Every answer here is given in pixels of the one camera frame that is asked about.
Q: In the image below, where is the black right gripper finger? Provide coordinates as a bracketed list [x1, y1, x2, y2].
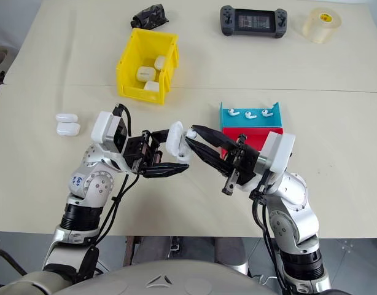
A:
[184, 136, 236, 178]
[191, 124, 239, 152]

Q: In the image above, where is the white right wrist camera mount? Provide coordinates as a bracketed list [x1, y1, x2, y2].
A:
[261, 131, 297, 173]

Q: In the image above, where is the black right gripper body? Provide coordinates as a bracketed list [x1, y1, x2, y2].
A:
[221, 133, 263, 197]

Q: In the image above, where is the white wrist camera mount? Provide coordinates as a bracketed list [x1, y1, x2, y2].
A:
[261, 131, 297, 173]
[90, 111, 128, 154]

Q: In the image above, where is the clear adhesive tape roll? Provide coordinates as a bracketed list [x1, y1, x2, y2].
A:
[301, 7, 343, 44]

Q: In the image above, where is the red plastic tray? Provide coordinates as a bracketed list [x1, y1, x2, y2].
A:
[221, 127, 284, 160]

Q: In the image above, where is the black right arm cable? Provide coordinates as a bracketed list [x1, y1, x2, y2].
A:
[249, 169, 289, 295]

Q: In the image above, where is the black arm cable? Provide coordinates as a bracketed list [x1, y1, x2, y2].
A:
[78, 103, 141, 283]
[249, 169, 289, 295]

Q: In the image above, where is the thin white cable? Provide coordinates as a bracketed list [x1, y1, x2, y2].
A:
[257, 274, 282, 287]

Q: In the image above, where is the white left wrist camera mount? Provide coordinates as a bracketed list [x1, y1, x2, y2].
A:
[90, 111, 128, 154]

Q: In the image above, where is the teal plastic tray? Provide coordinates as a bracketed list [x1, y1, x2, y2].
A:
[219, 101, 284, 129]

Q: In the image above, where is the grey robot torso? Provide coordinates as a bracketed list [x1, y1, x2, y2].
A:
[0, 259, 279, 295]

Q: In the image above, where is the black handheld game console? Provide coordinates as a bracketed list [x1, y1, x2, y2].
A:
[219, 4, 289, 39]

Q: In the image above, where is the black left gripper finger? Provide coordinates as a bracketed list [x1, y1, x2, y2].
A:
[142, 162, 190, 179]
[150, 128, 171, 146]

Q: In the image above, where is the yellow plastic bin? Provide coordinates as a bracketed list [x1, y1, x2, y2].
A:
[115, 28, 180, 106]

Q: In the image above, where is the crumpled black plastic bag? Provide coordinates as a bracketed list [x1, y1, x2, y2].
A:
[130, 3, 170, 30]

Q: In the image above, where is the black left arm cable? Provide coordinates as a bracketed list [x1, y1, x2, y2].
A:
[78, 103, 141, 283]

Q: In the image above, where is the brown table frame bar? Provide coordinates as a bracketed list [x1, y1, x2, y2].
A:
[123, 236, 136, 267]

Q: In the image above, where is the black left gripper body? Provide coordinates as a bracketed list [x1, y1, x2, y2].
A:
[123, 130, 164, 178]

